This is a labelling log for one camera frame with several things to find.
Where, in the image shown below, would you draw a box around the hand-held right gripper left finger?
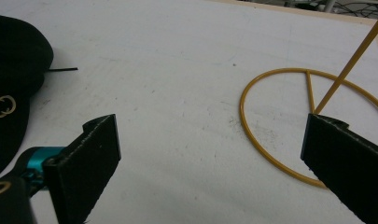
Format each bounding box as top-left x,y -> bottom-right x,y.
42,113 -> 122,224

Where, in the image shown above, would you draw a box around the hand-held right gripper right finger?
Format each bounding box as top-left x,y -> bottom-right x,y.
300,113 -> 378,224

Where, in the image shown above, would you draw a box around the yellow metal wire stand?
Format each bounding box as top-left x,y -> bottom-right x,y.
239,8 -> 378,189

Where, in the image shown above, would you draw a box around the black cap with gold emblem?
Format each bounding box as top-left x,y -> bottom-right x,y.
0,13 -> 55,181

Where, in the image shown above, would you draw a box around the thin black strip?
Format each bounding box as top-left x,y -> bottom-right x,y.
48,67 -> 79,73

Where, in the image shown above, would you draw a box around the dark cables in background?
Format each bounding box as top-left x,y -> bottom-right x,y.
245,0 -> 378,19

